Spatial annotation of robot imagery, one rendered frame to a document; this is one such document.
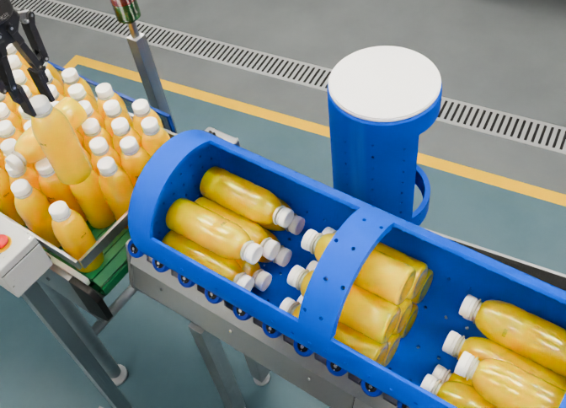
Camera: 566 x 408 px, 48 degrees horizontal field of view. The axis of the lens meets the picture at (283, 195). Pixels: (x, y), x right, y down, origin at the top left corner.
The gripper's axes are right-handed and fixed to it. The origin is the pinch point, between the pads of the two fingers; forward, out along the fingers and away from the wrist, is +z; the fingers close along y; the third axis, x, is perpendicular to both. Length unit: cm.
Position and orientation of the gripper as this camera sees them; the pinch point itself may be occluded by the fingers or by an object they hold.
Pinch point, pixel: (32, 93)
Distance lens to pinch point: 127.0
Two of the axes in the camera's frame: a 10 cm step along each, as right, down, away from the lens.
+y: 5.6, -6.7, 4.8
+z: 1.1, 6.3, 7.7
